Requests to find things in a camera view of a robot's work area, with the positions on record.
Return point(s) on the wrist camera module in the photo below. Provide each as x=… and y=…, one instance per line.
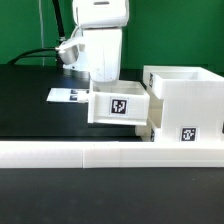
x=68, y=53

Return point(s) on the white drawer box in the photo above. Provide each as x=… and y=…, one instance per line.
x=151, y=131
x=125, y=103

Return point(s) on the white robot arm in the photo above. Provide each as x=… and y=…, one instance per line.
x=99, y=14

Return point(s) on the white L-shaped border wall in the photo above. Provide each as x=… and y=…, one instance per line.
x=44, y=154

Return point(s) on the white front drawer box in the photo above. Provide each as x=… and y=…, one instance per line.
x=151, y=131

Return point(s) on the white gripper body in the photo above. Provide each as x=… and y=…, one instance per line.
x=99, y=53

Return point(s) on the white marker sheet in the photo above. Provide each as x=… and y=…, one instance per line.
x=66, y=95

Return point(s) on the white drawer cabinet frame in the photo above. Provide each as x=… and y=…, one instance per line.
x=189, y=101

